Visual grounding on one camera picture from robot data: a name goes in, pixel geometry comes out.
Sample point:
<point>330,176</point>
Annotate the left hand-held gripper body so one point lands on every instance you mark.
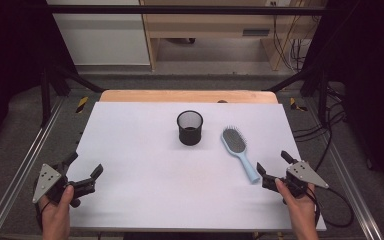
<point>48,178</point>

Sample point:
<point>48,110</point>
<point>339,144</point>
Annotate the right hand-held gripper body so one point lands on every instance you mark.
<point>305,173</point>

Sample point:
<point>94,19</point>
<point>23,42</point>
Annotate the light blue hair brush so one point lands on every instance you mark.
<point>234,139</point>

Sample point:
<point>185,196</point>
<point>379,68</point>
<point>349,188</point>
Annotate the black mesh pen cup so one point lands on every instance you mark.
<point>190,138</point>

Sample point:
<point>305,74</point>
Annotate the person's right hand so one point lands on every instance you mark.
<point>301,206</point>

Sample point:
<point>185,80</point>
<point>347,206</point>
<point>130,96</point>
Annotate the person's left hand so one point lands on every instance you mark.
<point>58,211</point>

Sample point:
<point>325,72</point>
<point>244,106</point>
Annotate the white table board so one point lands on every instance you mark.
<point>153,186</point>

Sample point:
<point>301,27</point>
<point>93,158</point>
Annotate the black metal stand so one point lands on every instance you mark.
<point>321,96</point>
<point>45,96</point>

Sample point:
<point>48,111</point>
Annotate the wooden table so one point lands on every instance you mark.
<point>180,96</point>

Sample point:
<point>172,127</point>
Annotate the black curtain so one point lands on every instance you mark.
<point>373,83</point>
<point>10,50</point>

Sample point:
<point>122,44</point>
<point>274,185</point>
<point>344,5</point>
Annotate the white cabinet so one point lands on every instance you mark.
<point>103,36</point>

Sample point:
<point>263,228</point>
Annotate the grey desk label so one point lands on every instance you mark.
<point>256,32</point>

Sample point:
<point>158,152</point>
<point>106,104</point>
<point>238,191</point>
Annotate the wooden desk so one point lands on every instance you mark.
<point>206,23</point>

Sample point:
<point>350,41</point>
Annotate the aluminium rail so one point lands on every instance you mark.
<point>350,186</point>
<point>20,166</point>

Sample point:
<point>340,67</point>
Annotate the black horizontal frame bar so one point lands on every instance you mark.
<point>180,10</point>

